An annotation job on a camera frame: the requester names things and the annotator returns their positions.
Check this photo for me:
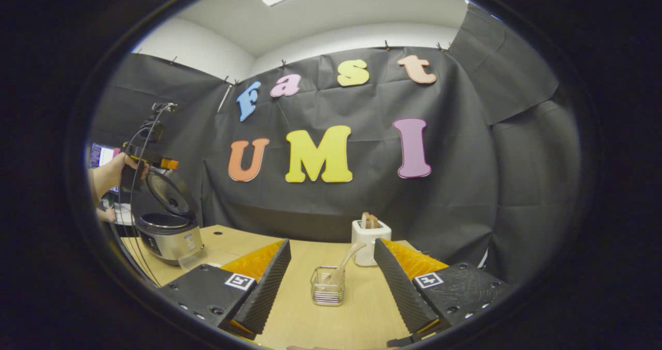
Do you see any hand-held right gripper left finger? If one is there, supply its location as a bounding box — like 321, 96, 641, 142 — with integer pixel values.
155, 239, 292, 340

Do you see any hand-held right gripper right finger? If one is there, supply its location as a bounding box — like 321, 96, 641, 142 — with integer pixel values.
373, 238, 513, 347

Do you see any wooden spoon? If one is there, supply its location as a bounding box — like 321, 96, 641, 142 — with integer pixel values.
322, 242, 367, 288

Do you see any metal wire chopstick holder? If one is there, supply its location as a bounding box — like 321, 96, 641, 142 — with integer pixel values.
310, 266, 346, 307

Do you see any black silver rice cooker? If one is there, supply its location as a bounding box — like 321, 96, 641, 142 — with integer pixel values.
133, 168, 205, 266

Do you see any computer monitor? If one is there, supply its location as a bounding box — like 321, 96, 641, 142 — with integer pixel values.
89, 143, 122, 170

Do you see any white toaster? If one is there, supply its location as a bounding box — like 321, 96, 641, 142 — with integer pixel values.
352, 219, 392, 267

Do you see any clear glass tray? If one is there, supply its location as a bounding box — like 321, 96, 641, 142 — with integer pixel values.
178, 251, 228, 273

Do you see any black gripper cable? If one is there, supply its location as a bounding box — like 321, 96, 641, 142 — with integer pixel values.
116, 104, 169, 288

